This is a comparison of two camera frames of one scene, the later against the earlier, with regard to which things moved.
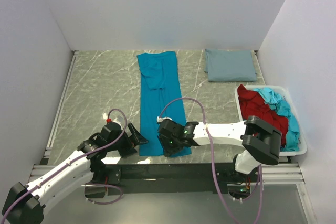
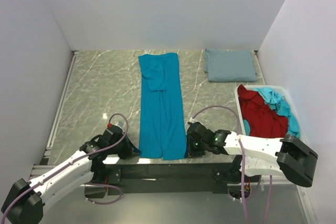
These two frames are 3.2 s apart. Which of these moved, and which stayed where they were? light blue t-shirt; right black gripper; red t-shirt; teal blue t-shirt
Moved: right black gripper
Stayed: teal blue t-shirt; light blue t-shirt; red t-shirt
